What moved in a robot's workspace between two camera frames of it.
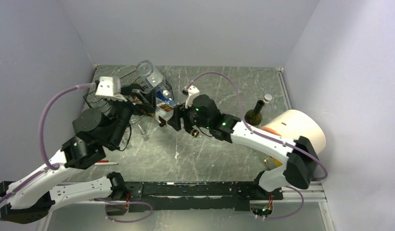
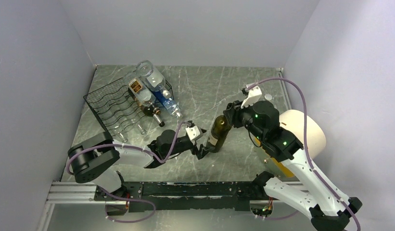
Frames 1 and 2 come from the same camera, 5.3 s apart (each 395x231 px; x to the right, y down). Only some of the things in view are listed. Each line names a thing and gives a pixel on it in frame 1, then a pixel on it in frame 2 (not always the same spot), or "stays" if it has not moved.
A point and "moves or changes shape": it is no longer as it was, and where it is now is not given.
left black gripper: [147, 97] → [200, 153]
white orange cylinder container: [291, 124] stays
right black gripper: [179, 111] → [235, 112]
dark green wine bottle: [254, 117] moves or changes shape
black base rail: [210, 196] stays
